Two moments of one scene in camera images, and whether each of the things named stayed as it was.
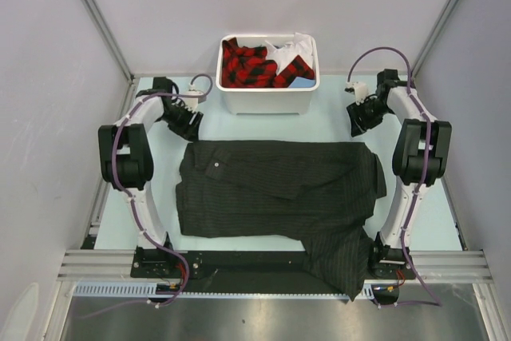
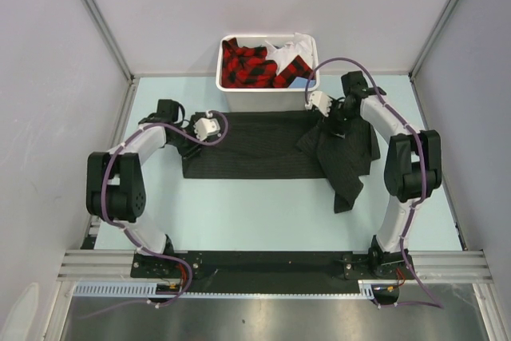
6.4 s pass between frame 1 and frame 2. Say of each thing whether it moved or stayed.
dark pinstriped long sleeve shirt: moved
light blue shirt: stayed
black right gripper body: moved
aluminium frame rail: stayed
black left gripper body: moved
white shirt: stayed
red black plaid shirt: stayed
